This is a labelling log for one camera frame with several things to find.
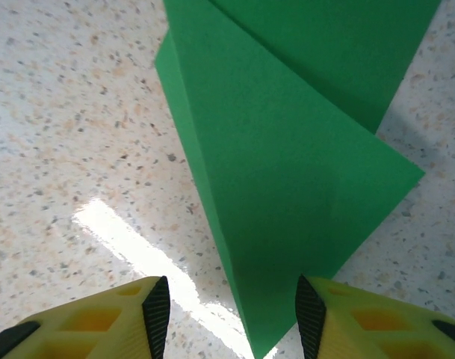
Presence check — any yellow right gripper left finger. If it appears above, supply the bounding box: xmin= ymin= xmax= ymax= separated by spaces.
xmin=0 ymin=275 xmax=171 ymax=359

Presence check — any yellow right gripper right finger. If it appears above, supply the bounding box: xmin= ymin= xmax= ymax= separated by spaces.
xmin=294 ymin=274 xmax=455 ymax=359

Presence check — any green paper sheet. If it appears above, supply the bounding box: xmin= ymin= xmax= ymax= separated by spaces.
xmin=153 ymin=0 xmax=443 ymax=359

